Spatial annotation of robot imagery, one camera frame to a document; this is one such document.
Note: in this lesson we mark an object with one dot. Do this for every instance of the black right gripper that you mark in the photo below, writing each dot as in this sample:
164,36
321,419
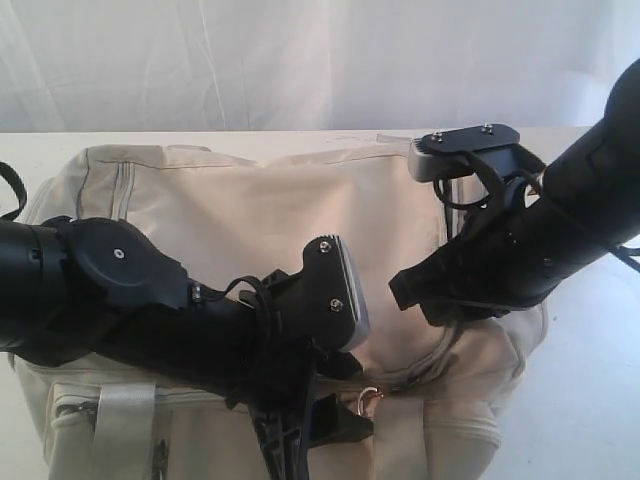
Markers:
466,279

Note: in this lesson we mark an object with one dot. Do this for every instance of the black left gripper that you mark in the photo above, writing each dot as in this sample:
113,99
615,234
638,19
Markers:
280,387

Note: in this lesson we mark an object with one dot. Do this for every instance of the beige fabric duffel bag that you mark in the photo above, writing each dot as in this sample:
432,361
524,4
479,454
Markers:
433,393

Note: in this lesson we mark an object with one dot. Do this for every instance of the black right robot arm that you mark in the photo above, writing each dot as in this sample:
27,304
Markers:
528,225

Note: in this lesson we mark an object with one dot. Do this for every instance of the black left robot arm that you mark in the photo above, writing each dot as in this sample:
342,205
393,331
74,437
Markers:
73,287

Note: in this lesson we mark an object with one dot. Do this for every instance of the white curtain backdrop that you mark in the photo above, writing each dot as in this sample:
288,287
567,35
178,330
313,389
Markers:
72,66

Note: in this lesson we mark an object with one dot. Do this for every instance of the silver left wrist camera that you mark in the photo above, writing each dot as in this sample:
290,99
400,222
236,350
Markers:
334,308

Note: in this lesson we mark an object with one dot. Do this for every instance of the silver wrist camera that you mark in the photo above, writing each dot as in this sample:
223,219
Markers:
493,148
334,308

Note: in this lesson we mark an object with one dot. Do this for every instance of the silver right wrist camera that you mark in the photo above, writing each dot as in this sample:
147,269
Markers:
493,148

